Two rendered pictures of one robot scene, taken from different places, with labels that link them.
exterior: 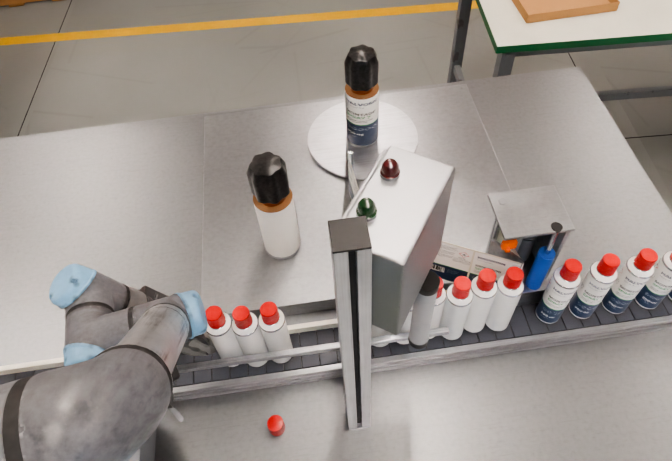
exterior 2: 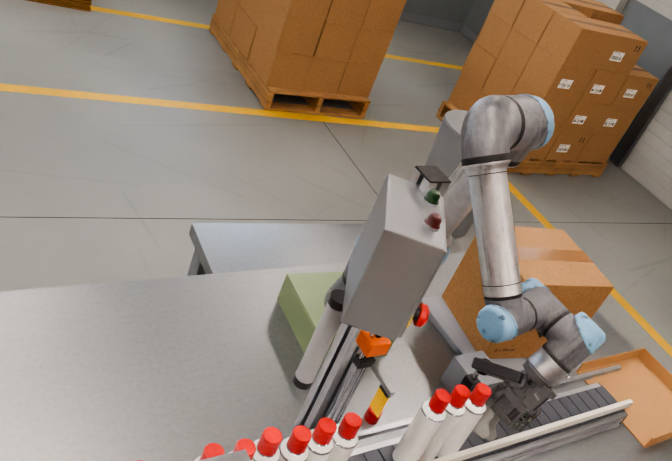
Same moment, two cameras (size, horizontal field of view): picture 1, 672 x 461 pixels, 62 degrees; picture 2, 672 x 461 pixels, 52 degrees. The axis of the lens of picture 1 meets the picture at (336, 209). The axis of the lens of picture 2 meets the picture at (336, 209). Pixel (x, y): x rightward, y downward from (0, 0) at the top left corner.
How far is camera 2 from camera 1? 1.32 m
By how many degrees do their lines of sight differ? 90
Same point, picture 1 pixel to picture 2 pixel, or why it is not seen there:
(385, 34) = not seen: outside the picture
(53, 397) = (504, 103)
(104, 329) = (537, 295)
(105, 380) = (493, 117)
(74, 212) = not seen: outside the picture
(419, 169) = (411, 227)
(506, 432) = (161, 433)
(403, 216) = (404, 198)
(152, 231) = not seen: outside the picture
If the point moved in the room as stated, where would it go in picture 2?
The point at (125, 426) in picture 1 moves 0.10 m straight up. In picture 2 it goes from (471, 115) to (494, 69)
